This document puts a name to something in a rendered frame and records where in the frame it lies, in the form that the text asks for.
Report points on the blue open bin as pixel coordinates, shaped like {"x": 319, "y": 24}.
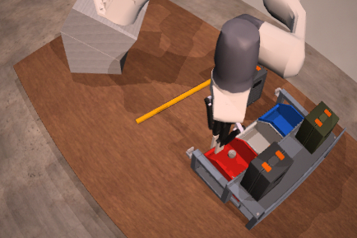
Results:
{"x": 283, "y": 118}

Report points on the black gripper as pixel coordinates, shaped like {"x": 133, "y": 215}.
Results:
{"x": 221, "y": 129}

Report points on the orange long bar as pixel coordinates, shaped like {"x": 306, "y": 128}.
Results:
{"x": 146, "y": 116}

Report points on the red bin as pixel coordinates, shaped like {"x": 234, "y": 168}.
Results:
{"x": 224, "y": 164}

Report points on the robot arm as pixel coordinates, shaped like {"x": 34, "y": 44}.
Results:
{"x": 239, "y": 48}

